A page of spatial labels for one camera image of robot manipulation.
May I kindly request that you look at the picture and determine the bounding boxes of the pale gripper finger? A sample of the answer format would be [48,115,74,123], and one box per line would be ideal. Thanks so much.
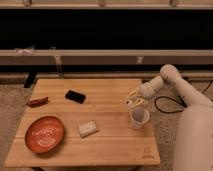
[126,89,138,100]
[126,97,145,108]

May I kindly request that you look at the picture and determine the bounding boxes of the clear plastic cup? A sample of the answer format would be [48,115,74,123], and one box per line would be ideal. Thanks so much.
[130,106,150,129]

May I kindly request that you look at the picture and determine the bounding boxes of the small white bottle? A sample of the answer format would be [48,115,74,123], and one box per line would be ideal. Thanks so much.
[78,121,98,138]

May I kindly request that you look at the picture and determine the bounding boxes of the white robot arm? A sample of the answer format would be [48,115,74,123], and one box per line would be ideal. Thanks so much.
[126,64,213,171]

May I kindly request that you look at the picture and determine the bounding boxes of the wooden table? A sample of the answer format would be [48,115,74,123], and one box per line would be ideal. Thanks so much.
[5,79,160,167]

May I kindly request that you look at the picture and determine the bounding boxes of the black phone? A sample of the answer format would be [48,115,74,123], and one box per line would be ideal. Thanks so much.
[65,90,86,104]

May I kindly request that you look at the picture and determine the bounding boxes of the red chili pepper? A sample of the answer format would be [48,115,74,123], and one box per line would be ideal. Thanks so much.
[27,97,49,108]

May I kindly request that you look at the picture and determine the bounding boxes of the orange ribbed plate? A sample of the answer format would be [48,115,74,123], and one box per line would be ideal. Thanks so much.
[25,116,65,154]

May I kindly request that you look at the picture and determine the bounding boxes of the black floor cable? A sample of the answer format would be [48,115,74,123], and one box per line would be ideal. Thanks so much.
[153,79,213,115]

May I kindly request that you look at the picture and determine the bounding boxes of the long wooden shelf rail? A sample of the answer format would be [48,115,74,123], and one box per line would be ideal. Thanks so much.
[0,49,213,66]

